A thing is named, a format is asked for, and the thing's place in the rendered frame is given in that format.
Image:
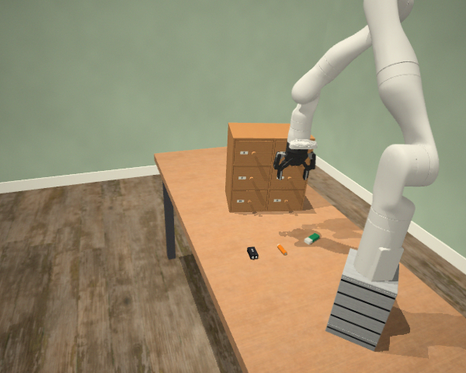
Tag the green and white eraser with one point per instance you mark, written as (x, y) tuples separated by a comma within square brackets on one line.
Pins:
[(310, 239)]

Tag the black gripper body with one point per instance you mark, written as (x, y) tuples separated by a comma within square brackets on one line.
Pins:
[(297, 153)]

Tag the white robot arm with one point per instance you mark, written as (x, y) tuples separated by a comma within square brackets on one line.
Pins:
[(414, 164)]

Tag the black nine-volt battery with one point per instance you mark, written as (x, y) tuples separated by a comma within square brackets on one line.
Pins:
[(252, 253)]

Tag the brown wooden drawer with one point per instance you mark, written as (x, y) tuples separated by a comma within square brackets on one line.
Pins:
[(280, 146), (285, 199), (297, 181), (248, 200), (253, 151), (247, 177)]

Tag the brown wooden chest of drawers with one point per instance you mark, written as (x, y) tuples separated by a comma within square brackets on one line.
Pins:
[(254, 131)]

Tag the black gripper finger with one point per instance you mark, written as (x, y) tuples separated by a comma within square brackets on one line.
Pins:
[(282, 165), (312, 157)]

